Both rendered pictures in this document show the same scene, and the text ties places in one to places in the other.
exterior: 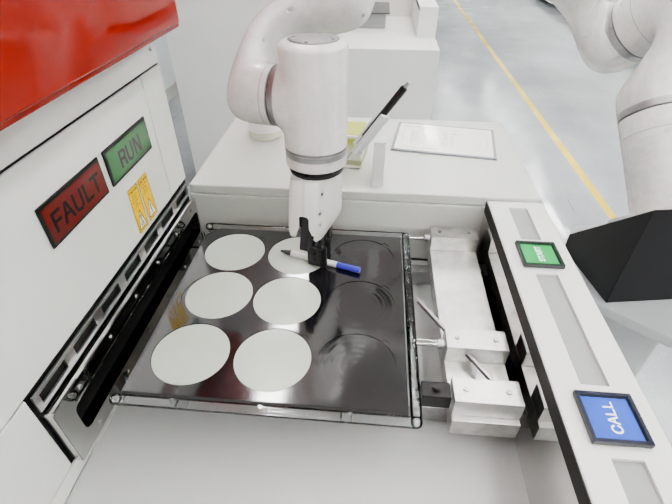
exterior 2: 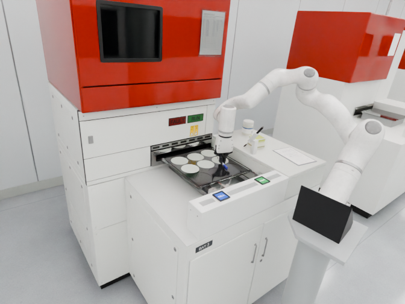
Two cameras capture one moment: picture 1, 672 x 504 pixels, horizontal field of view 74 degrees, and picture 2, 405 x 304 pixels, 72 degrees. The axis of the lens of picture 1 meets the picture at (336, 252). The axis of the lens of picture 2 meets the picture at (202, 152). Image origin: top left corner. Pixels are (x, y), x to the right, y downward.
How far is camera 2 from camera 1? 109 cm
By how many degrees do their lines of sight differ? 41
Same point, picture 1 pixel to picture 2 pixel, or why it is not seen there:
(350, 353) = (203, 175)
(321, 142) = (222, 128)
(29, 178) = (170, 113)
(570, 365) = (229, 190)
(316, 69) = (223, 111)
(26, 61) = (175, 96)
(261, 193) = not seen: hidden behind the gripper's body
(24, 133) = (173, 106)
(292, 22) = (234, 102)
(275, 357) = (190, 168)
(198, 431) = (170, 176)
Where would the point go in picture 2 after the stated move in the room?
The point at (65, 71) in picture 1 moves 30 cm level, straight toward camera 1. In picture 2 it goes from (181, 99) to (157, 113)
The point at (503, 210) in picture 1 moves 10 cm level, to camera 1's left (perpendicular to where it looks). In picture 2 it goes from (273, 172) to (258, 164)
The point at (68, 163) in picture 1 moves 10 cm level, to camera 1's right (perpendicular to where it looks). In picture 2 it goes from (179, 114) to (190, 119)
